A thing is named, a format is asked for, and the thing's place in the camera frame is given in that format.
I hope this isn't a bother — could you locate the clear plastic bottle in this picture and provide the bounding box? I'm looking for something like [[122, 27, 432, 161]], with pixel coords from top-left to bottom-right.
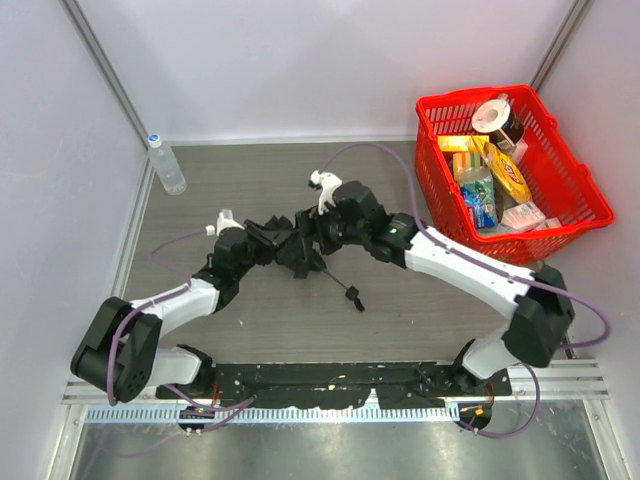
[[147, 134, 187, 195]]

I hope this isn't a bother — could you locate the white slotted cable duct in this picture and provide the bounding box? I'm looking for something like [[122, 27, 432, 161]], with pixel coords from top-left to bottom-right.
[[85, 402, 459, 425]]

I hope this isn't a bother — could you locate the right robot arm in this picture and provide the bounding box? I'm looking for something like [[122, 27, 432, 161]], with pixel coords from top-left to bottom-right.
[[296, 172, 575, 393]]

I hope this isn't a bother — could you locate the yellow box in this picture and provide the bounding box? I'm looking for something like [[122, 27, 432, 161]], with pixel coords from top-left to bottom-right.
[[437, 135, 488, 153]]

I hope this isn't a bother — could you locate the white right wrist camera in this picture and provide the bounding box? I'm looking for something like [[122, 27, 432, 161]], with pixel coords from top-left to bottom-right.
[[309, 170, 343, 215]]

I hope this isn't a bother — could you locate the purple cable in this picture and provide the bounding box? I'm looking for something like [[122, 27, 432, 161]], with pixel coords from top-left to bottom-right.
[[107, 229, 259, 434], [322, 142, 614, 439]]

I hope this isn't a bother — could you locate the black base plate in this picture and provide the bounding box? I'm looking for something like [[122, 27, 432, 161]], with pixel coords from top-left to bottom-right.
[[180, 362, 512, 410]]

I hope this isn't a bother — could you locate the black folding umbrella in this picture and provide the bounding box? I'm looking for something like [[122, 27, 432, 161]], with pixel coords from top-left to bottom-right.
[[264, 216, 365, 312]]

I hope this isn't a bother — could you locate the blue green snack packet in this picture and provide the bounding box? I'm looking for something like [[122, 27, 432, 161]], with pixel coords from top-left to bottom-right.
[[460, 179, 499, 230]]

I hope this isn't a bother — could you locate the pink white box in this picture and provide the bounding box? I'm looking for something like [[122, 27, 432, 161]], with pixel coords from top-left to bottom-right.
[[501, 201, 546, 233]]

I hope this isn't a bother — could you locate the red plastic basket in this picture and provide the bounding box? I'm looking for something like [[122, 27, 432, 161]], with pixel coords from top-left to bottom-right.
[[415, 85, 615, 264]]

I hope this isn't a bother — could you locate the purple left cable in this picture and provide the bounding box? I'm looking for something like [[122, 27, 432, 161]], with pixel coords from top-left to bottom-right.
[[107, 229, 259, 434]]

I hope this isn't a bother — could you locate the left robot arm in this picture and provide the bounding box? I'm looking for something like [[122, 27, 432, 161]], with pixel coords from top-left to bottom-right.
[[70, 213, 291, 405]]

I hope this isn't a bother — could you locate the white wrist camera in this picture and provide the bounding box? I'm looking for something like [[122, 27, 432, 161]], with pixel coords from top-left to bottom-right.
[[309, 170, 343, 215], [205, 209, 244, 237]]

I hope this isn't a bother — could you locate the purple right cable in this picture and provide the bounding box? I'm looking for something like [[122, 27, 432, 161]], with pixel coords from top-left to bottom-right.
[[322, 142, 614, 439]]

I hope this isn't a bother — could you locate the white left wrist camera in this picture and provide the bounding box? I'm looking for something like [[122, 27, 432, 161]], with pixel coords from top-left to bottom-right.
[[205, 209, 244, 237]]

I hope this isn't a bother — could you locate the yellow snack bag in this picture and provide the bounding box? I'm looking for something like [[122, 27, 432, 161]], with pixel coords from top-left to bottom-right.
[[483, 142, 532, 204]]

